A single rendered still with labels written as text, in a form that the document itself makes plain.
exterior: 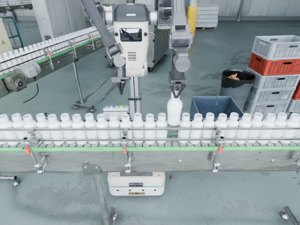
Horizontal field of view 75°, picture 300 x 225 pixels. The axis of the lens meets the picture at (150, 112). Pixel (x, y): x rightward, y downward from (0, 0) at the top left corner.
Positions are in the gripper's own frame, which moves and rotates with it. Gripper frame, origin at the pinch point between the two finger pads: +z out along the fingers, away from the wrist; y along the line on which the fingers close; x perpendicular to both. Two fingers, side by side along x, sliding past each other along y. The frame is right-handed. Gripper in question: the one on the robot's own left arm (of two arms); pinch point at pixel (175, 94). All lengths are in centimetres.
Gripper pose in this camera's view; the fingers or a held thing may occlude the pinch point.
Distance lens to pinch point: 89.7
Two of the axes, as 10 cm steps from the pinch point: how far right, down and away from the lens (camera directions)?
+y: -0.1, -5.3, 8.4
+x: -10.0, 0.0, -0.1
